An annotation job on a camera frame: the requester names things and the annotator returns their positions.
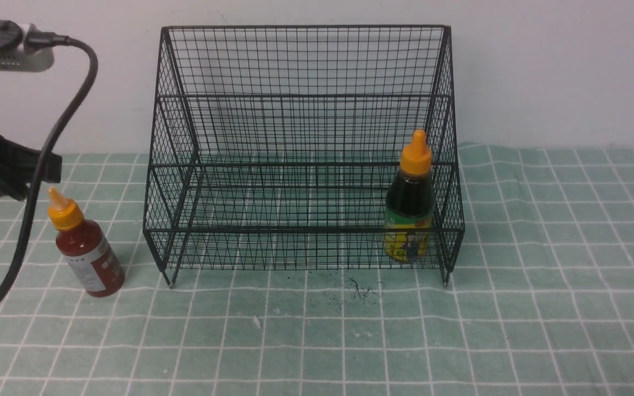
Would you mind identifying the red sauce bottle orange cap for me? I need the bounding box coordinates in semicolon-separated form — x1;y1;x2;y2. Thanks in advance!
48;187;125;298

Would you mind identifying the green checkered tablecloth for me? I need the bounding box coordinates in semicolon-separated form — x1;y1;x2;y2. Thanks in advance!
0;144;634;395

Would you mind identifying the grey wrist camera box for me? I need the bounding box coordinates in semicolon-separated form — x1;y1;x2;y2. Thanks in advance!
0;20;54;73

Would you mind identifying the black cable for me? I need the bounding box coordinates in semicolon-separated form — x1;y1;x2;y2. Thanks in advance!
0;33;99;326

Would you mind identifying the black wire mesh shelf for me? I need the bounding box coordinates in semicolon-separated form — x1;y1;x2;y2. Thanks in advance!
143;24;466;287

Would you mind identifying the dark sauce bottle yellow label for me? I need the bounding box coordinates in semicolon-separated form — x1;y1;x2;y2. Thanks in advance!
383;129;435;264

